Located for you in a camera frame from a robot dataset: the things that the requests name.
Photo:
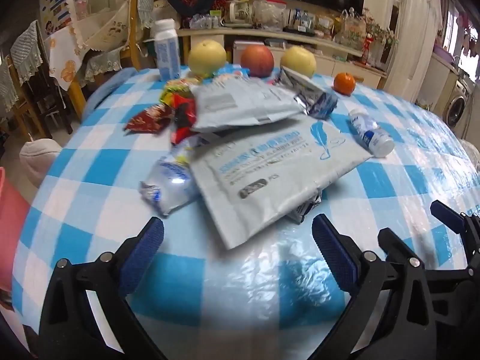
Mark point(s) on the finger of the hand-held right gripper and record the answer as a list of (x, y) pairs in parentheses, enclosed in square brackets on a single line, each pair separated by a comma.
[(446, 215), (393, 242)]

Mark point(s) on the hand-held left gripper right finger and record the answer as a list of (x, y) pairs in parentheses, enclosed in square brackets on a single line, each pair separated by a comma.
[(333, 255)]

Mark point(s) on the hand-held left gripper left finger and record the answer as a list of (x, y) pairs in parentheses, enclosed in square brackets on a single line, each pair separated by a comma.
[(144, 255)]

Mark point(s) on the large grey mailer bag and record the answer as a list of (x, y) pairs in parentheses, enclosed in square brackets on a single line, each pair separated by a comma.
[(270, 172)]

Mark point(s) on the dark red patterned snack wrapper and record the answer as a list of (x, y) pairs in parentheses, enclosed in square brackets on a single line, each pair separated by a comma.
[(148, 120)]

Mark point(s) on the crumpled grey printed packet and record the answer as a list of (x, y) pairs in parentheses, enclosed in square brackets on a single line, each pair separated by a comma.
[(305, 208)]

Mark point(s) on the silver blue foil pouch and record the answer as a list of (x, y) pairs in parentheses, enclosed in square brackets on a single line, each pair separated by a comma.
[(170, 187)]

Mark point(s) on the blue white checkered tablecloth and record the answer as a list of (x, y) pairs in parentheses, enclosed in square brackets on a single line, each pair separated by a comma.
[(112, 180)]

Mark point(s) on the washing machine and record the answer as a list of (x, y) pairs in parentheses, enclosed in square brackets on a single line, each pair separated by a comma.
[(457, 105)]

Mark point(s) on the small white plastic bottle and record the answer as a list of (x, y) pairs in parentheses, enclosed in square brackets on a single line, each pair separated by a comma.
[(371, 132)]

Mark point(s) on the pink seat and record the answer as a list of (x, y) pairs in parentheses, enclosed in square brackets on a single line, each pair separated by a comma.
[(11, 228)]

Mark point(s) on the red black snack wrapper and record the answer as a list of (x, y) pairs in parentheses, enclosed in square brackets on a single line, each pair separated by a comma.
[(183, 120)]

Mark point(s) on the beige cushion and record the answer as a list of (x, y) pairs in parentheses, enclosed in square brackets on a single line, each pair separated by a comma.
[(37, 161)]

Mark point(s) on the flattened blue white carton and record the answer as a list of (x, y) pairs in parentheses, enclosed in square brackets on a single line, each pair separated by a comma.
[(317, 103)]

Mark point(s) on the orange tangerine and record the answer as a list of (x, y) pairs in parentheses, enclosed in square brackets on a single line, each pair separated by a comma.
[(344, 83)]

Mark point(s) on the light blue padded chair back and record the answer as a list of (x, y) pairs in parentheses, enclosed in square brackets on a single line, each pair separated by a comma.
[(103, 90)]

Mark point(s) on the small grey mailer bag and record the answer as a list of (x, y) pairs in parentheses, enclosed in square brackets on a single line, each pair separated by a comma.
[(243, 105)]

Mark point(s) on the window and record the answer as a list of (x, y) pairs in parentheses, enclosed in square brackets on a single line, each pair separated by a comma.
[(461, 33)]

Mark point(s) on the artificial flowers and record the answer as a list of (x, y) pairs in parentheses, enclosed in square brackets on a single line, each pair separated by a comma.
[(380, 39)]

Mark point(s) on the white lace covered floor unit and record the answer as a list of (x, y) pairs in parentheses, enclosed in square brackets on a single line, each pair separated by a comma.
[(412, 26)]

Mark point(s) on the lace trim cloth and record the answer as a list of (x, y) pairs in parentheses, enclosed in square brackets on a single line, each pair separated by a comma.
[(107, 63)]

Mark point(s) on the right yellow-green apple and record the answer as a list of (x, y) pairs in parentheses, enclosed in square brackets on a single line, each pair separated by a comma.
[(300, 62)]

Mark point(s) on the yellow-green apple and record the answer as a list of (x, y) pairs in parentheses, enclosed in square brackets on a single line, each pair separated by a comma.
[(300, 62), (207, 58)]

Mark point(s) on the white milk bottle blue label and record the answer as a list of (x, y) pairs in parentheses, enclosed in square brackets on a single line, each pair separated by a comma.
[(167, 52)]

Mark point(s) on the left yellow-green apple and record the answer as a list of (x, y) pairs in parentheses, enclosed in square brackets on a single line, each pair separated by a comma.
[(207, 58)]

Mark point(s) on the red apple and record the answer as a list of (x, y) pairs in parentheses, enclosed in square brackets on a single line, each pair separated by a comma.
[(257, 62)]

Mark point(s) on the orange print table cover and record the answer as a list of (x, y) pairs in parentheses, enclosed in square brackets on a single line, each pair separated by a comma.
[(67, 60)]

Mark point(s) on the printed gift bag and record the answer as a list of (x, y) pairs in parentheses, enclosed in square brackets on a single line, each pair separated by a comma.
[(352, 26)]

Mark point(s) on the silver case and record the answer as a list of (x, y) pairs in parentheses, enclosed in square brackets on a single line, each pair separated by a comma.
[(242, 54)]

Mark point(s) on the pack of small bottles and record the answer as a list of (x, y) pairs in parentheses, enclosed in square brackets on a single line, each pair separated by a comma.
[(204, 20)]

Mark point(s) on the clear plastic bag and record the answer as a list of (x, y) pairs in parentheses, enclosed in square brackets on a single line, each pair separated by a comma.
[(268, 15)]

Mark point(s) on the glass electric kettle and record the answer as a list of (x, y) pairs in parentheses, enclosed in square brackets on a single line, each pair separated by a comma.
[(239, 13)]

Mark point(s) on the red berry branch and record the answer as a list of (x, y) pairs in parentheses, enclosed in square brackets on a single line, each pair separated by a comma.
[(220, 3)]

